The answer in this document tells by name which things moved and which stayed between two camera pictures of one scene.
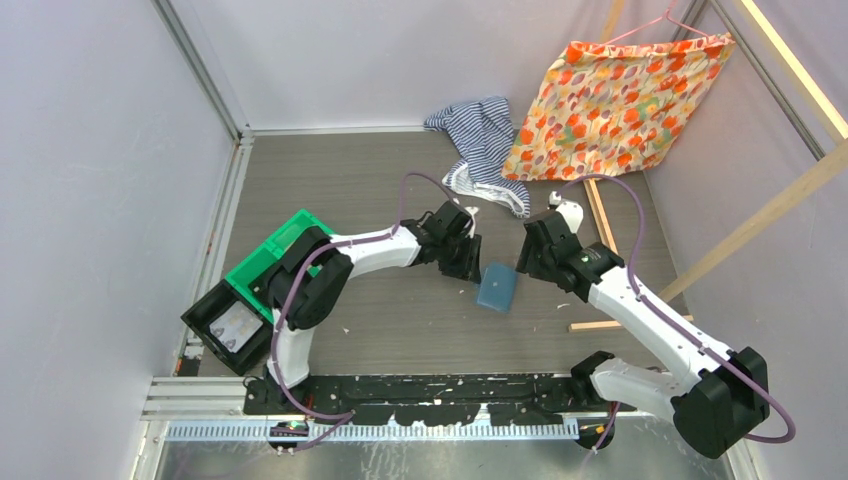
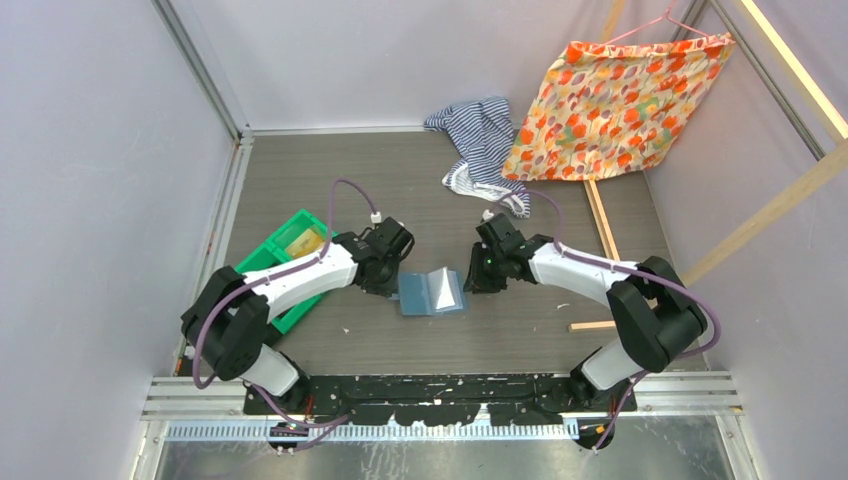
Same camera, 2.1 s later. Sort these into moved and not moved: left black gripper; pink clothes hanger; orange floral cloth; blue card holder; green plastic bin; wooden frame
Moved: blue card holder; left black gripper
Not moved: wooden frame; pink clothes hanger; green plastic bin; orange floral cloth
